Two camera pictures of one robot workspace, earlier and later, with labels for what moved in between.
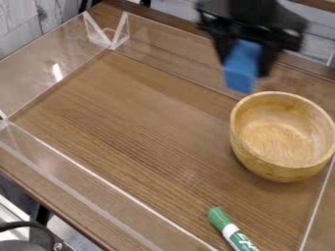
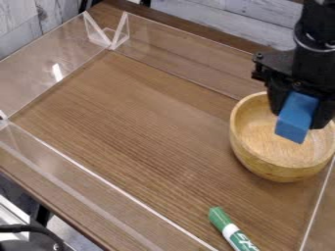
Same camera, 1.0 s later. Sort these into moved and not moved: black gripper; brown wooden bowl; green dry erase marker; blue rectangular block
Moved: blue rectangular block; black gripper
Not moved: green dry erase marker; brown wooden bowl
